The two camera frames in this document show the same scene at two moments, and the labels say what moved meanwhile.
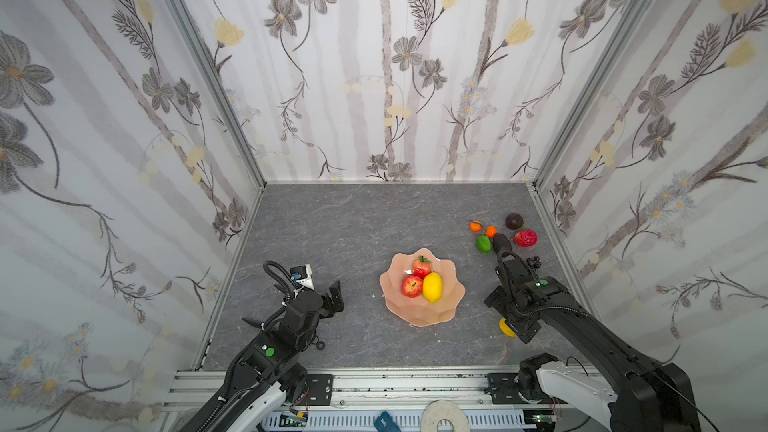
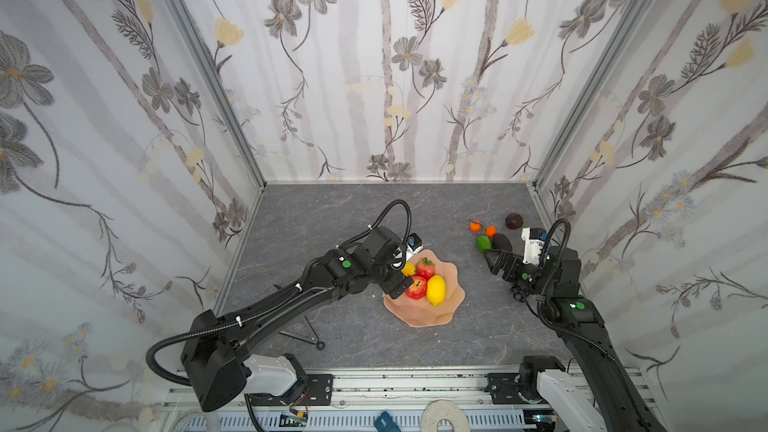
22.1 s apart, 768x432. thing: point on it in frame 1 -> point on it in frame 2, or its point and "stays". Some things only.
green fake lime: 483,244 stays
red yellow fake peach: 412,286 stays
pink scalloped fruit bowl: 418,310 stays
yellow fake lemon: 505,329 -> 409,269
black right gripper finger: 507,271 -> 495,259
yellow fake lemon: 433,287 stays
